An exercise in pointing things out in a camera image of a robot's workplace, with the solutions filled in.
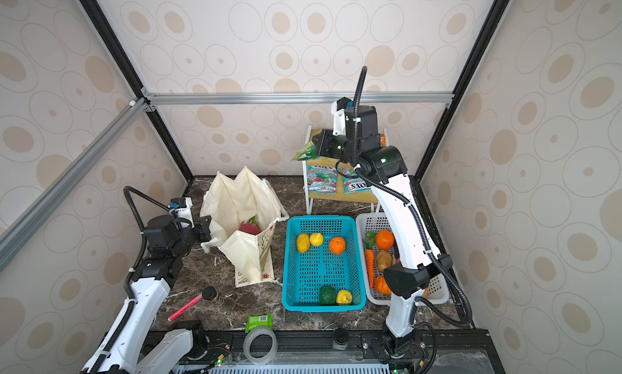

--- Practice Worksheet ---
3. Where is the white plastic basket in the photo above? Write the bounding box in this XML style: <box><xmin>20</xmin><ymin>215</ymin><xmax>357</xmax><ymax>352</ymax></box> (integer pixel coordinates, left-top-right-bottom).
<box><xmin>356</xmin><ymin>212</ymin><xmax>450</xmax><ymax>306</ymax></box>

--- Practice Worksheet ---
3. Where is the red teal snack bag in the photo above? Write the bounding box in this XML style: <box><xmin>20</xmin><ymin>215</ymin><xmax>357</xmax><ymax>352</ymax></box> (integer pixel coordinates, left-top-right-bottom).
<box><xmin>306</xmin><ymin>165</ymin><xmax>338</xmax><ymax>195</ymax></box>

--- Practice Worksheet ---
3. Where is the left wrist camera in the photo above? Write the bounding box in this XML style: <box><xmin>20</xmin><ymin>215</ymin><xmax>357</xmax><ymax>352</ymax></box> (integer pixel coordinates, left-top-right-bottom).
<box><xmin>168</xmin><ymin>198</ymin><xmax>194</xmax><ymax>228</ymax></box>

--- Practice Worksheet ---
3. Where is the orange carrot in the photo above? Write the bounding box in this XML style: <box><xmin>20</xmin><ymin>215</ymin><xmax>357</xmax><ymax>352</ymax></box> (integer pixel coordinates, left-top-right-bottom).
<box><xmin>364</xmin><ymin>249</ymin><xmax>375</xmax><ymax>289</ymax></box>

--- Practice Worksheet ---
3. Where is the orange mini pumpkin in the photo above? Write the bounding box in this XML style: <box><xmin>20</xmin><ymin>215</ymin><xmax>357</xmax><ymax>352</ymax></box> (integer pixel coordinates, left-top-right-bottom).
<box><xmin>374</xmin><ymin>276</ymin><xmax>392</xmax><ymax>296</ymax></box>

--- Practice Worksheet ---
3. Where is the small black cap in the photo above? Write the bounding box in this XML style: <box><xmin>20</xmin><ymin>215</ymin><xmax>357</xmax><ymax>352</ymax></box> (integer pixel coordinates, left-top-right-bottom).
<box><xmin>201</xmin><ymin>286</ymin><xmax>218</xmax><ymax>301</ymax></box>

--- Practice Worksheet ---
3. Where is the cream canvas grocery bag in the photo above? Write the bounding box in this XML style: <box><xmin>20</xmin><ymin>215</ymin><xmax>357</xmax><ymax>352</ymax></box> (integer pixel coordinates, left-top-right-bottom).
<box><xmin>199</xmin><ymin>168</ymin><xmax>289</xmax><ymax>288</ymax></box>

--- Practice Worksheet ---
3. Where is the orange fruit in white basket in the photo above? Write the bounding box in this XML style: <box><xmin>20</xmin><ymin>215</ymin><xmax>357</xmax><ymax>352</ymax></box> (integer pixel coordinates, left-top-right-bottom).
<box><xmin>375</xmin><ymin>230</ymin><xmax>395</xmax><ymax>251</ymax></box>

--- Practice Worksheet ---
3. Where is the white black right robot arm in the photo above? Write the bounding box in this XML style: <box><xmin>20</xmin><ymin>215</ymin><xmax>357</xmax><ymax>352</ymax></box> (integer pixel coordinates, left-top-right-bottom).
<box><xmin>312</xmin><ymin>67</ymin><xmax>472</xmax><ymax>356</ymax></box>

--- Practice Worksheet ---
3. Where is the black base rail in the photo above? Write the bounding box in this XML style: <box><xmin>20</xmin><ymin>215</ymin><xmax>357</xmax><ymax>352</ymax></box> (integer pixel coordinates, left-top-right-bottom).
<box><xmin>171</xmin><ymin>329</ymin><xmax>505</xmax><ymax>373</ymax></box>

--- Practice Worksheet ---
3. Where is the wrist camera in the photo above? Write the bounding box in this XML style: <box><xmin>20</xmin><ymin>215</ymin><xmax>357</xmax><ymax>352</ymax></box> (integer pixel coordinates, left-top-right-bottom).
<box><xmin>330</xmin><ymin>97</ymin><xmax>352</xmax><ymax>136</ymax></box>
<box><xmin>168</xmin><ymin>198</ymin><xmax>194</xmax><ymax>228</ymax></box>

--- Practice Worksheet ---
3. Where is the black knob on rail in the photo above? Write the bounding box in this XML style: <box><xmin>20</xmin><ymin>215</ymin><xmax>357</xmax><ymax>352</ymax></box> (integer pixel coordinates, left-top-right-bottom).
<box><xmin>332</xmin><ymin>328</ymin><xmax>349</xmax><ymax>351</ymax></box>

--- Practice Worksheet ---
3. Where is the green pepper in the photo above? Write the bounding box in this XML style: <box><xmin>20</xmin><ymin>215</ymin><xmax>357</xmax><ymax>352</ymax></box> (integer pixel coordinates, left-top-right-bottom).
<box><xmin>364</xmin><ymin>232</ymin><xmax>377</xmax><ymax>250</ymax></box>

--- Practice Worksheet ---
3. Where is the yellow fruit front right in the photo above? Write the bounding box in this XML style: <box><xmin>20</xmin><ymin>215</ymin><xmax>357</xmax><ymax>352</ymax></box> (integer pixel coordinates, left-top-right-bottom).
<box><xmin>335</xmin><ymin>290</ymin><xmax>353</xmax><ymax>305</ymax></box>

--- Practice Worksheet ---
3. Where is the pink dragon fruit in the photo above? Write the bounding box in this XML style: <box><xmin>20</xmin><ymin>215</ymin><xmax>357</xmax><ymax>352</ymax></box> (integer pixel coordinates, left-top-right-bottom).
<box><xmin>238</xmin><ymin>215</ymin><xmax>262</xmax><ymax>236</ymax></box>

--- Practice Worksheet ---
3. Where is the white wooden two-tier shelf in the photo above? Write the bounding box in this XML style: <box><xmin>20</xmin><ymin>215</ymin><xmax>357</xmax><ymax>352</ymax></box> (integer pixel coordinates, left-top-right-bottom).
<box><xmin>302</xmin><ymin>125</ymin><xmax>390</xmax><ymax>215</ymax></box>

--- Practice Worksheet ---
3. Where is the green yellow snack bag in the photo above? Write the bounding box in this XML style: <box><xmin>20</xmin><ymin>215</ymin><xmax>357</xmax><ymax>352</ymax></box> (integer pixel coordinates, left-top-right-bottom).
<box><xmin>293</xmin><ymin>142</ymin><xmax>318</xmax><ymax>161</ymax></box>

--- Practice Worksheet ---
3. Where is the green Fox's candy bag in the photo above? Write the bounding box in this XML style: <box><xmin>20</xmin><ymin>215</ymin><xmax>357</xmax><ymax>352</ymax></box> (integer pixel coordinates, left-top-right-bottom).
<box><xmin>343</xmin><ymin>171</ymin><xmax>369</xmax><ymax>195</ymax></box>

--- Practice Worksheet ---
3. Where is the small yellow lemon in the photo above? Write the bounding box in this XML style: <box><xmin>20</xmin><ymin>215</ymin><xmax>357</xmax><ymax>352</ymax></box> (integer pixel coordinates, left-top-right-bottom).
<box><xmin>309</xmin><ymin>232</ymin><xmax>324</xmax><ymax>247</ymax></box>

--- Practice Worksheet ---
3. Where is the pink marker pen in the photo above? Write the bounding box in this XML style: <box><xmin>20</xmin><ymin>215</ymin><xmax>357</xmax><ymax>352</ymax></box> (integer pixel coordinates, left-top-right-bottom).
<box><xmin>168</xmin><ymin>295</ymin><xmax>202</xmax><ymax>322</ymax></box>

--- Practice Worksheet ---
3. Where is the teal plastic basket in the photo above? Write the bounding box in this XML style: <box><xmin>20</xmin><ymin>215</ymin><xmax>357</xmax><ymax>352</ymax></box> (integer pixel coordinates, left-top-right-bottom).
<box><xmin>282</xmin><ymin>215</ymin><xmax>367</xmax><ymax>312</ymax></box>

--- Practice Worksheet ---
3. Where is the brown potato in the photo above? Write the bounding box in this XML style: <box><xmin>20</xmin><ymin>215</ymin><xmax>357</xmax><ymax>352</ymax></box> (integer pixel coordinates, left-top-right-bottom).
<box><xmin>375</xmin><ymin>250</ymin><xmax>395</xmax><ymax>274</ymax></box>

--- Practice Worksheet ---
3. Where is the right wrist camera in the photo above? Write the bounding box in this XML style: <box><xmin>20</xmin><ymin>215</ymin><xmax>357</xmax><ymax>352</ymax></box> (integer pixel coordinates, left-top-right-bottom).
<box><xmin>330</xmin><ymin>97</ymin><xmax>352</xmax><ymax>136</ymax></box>

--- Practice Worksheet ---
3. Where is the orange tangerine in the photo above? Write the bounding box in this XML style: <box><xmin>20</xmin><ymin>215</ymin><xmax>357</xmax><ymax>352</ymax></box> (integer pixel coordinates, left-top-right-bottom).
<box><xmin>329</xmin><ymin>236</ymin><xmax>347</xmax><ymax>256</ymax></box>

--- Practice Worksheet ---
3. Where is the clear tape roll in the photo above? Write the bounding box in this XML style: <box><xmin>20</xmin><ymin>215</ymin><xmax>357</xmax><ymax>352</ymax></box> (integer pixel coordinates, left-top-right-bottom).
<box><xmin>243</xmin><ymin>325</ymin><xmax>279</xmax><ymax>366</ymax></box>

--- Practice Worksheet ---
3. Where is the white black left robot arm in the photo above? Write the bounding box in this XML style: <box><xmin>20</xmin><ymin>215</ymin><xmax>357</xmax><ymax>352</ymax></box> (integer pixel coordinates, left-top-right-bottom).
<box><xmin>82</xmin><ymin>186</ymin><xmax>212</xmax><ymax>373</ymax></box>

